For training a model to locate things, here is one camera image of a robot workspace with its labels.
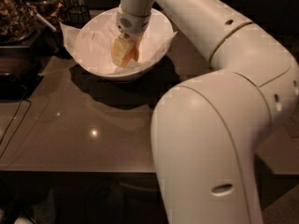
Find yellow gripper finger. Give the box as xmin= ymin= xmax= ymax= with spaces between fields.
xmin=111 ymin=35 xmax=134 ymax=67
xmin=133 ymin=35 xmax=143 ymax=62

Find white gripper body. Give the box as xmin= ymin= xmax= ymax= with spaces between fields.
xmin=116 ymin=7 xmax=151 ymax=36

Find orange fruit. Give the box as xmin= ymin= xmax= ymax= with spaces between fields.
xmin=121 ymin=47 xmax=134 ymax=68

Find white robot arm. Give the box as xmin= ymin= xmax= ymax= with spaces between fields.
xmin=117 ymin=0 xmax=299 ymax=224

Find white bowl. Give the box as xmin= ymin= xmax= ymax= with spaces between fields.
xmin=72 ymin=7 xmax=174 ymax=82

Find white paper liner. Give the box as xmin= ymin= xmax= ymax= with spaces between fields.
xmin=59 ymin=7 xmax=178 ymax=76

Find black appliance box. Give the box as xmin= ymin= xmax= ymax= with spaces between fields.
xmin=0 ymin=46 xmax=42 ymax=100

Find glass jar of snacks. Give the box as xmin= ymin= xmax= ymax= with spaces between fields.
xmin=0 ymin=0 xmax=36 ymax=45

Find black wire mesh cup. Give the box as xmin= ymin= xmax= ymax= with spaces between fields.
xmin=67 ymin=5 xmax=91 ymax=28

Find black cable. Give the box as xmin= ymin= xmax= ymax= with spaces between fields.
xmin=0 ymin=84 xmax=33 ymax=159

